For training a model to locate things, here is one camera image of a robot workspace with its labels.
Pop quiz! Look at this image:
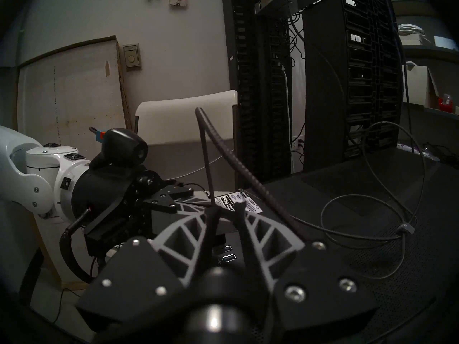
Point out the open cardboard box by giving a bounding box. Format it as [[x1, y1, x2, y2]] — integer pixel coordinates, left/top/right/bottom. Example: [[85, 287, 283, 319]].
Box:
[[403, 60, 440, 108]]

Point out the pink white flat package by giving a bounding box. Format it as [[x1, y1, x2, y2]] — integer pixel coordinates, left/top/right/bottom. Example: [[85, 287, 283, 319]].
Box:
[[396, 141, 442, 161]]

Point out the black braided USB cable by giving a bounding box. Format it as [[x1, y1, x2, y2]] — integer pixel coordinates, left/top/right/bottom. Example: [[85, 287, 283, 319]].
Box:
[[195, 107, 426, 280]]

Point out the beige wall plate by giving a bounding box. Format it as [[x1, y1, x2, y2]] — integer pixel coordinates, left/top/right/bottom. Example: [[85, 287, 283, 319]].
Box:
[[123, 43, 142, 70]]

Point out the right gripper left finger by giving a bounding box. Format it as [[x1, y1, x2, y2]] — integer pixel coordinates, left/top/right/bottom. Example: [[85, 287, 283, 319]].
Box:
[[148, 205, 223, 289]]

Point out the white flat box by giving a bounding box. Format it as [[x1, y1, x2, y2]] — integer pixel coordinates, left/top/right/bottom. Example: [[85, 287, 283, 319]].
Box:
[[434, 35, 458, 52]]

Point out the black open server rack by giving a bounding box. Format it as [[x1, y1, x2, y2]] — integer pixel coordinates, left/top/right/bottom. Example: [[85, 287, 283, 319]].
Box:
[[222, 0, 306, 183]]

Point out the white cable coil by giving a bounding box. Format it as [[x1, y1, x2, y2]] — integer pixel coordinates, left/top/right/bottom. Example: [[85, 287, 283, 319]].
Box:
[[397, 23, 427, 43]]

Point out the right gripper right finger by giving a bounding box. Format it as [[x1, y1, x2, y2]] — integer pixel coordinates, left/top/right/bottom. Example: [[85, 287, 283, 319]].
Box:
[[232, 201, 306, 291]]

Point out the grey metal shelving unit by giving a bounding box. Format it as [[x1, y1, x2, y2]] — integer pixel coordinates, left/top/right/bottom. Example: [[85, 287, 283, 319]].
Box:
[[391, 0, 459, 162]]

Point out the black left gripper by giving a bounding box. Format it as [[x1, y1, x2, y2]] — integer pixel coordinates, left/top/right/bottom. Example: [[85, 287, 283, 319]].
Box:
[[71, 167, 234, 257]]

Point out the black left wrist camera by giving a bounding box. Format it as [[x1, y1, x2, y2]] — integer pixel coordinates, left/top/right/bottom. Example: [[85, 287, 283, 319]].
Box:
[[91, 128, 149, 169]]

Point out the cream folding chair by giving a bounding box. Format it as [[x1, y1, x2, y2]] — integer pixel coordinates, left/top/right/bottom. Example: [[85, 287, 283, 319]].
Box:
[[134, 90, 239, 204]]

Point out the black workstation tower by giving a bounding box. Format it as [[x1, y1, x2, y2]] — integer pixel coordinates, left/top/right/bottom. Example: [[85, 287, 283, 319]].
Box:
[[212, 146, 459, 344]]

